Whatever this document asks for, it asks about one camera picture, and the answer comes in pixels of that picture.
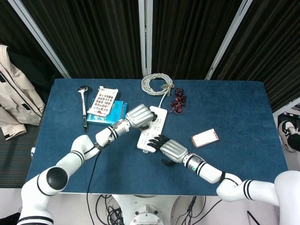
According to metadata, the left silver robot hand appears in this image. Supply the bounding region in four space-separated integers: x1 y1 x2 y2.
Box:
125 105 158 131

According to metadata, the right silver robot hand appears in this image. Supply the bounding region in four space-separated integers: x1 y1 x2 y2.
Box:
147 134 189 166

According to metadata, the white power strip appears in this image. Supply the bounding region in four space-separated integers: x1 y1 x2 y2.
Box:
136 105 168 154

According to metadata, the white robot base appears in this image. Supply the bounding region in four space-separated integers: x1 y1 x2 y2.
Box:
112 194 179 225

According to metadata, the blue book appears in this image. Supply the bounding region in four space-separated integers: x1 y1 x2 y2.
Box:
86 100 128 125

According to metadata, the red and white small box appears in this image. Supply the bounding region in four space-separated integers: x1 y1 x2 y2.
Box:
191 128 220 148

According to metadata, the white sticker sheet packet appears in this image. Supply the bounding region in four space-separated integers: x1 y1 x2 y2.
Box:
88 85 118 117

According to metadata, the blue fabric table cloth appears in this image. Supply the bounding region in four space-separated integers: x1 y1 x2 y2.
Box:
25 78 289 194

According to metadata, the dark red grape bunch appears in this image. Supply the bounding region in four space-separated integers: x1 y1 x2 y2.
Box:
170 87 188 115

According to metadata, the metal ladle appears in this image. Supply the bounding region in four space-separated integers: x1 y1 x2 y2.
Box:
77 85 91 133

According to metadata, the dark pleated curtain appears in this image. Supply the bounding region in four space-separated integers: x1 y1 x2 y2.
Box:
0 0 66 104
210 0 300 113
21 0 144 79
151 0 247 81

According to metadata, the white and black sneaker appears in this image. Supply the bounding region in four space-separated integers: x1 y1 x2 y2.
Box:
278 119 300 153

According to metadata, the beige jacket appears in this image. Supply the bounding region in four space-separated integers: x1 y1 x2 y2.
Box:
0 44 46 141

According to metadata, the coiled white power cable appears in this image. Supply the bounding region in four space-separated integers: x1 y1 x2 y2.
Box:
141 73 175 107

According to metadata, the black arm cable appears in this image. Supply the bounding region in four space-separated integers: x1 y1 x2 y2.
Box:
86 138 112 225

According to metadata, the white upright frame post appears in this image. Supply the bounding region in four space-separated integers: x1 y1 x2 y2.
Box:
137 0 153 77

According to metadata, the black floor cable bundle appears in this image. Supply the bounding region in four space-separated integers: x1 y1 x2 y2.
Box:
95 194 128 225

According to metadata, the white slanted frame post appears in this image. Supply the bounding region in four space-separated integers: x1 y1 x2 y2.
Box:
7 0 71 79
204 0 254 81

